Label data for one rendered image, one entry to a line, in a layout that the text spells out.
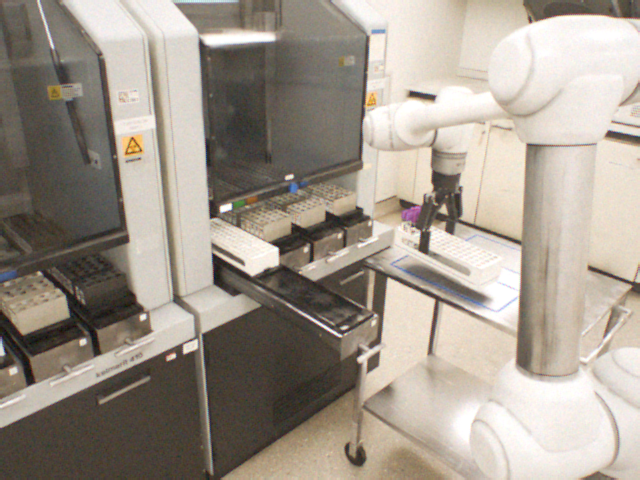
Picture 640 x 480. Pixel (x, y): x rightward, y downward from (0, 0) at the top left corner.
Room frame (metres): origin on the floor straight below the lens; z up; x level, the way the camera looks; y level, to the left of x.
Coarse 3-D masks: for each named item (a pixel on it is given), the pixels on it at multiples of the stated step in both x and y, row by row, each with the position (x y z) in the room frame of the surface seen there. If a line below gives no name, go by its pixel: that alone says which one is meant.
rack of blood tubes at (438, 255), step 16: (400, 240) 1.42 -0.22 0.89; (416, 240) 1.38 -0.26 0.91; (432, 240) 1.39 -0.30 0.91; (448, 240) 1.38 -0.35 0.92; (464, 240) 1.38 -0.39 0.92; (416, 256) 1.37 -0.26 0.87; (432, 256) 1.38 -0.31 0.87; (448, 256) 1.30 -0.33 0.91; (464, 256) 1.29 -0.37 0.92; (480, 256) 1.29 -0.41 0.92; (496, 256) 1.30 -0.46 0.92; (448, 272) 1.29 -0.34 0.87; (464, 272) 1.30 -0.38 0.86; (480, 272) 1.22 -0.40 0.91; (496, 272) 1.27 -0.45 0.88; (480, 288) 1.23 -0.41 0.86
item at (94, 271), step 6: (102, 264) 1.24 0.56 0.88; (108, 264) 1.25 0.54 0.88; (84, 270) 1.21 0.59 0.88; (90, 270) 1.21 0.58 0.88; (96, 270) 1.21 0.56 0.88; (102, 270) 1.22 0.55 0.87; (108, 270) 1.23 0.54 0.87; (72, 276) 1.18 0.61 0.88; (78, 276) 1.18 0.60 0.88; (84, 276) 1.19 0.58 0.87; (90, 276) 1.20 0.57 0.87; (72, 282) 1.17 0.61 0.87; (72, 288) 1.17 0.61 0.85
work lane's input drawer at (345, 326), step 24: (216, 264) 1.41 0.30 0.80; (240, 288) 1.34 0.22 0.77; (264, 288) 1.28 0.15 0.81; (288, 288) 1.29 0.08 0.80; (312, 288) 1.29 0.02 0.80; (288, 312) 1.20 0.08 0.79; (312, 312) 1.15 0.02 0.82; (336, 312) 1.18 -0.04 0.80; (360, 312) 1.16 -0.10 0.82; (312, 336) 1.14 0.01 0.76; (336, 336) 1.08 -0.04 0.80; (360, 336) 1.12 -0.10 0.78; (360, 360) 1.06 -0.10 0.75
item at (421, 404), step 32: (384, 256) 1.46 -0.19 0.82; (512, 256) 1.49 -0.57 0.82; (416, 288) 1.30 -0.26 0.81; (448, 288) 1.29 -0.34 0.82; (512, 288) 1.30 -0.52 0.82; (608, 288) 1.32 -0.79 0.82; (480, 320) 1.16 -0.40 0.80; (512, 320) 1.14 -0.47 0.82; (608, 320) 1.34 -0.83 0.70; (416, 384) 1.54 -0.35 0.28; (448, 384) 1.55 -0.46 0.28; (480, 384) 1.55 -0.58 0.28; (352, 416) 1.43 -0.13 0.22; (384, 416) 1.38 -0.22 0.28; (416, 416) 1.38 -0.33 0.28; (448, 416) 1.39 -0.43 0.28; (352, 448) 1.42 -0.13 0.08; (448, 448) 1.25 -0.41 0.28
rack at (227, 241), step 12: (216, 228) 1.52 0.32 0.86; (228, 228) 1.52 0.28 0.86; (216, 240) 1.44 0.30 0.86; (228, 240) 1.44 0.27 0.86; (240, 240) 1.45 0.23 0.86; (252, 240) 1.45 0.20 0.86; (216, 252) 1.44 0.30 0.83; (228, 252) 1.48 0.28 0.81; (240, 252) 1.37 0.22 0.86; (252, 252) 1.38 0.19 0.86; (264, 252) 1.38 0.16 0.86; (276, 252) 1.39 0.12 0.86; (240, 264) 1.37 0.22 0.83; (252, 264) 1.33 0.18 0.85; (264, 264) 1.36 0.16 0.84; (276, 264) 1.39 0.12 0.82
